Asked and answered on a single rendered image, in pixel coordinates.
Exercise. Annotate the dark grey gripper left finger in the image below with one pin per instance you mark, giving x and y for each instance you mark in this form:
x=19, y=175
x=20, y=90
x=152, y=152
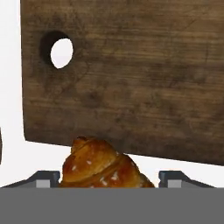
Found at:
x=43, y=178

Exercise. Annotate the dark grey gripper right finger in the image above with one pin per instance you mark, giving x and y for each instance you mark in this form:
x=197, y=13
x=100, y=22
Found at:
x=175, y=178

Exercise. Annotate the golden brown croissant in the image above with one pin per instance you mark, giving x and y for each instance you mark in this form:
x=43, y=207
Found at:
x=99, y=166

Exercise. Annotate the dark wooden cutting board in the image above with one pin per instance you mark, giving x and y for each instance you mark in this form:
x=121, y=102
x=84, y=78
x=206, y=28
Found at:
x=131, y=73

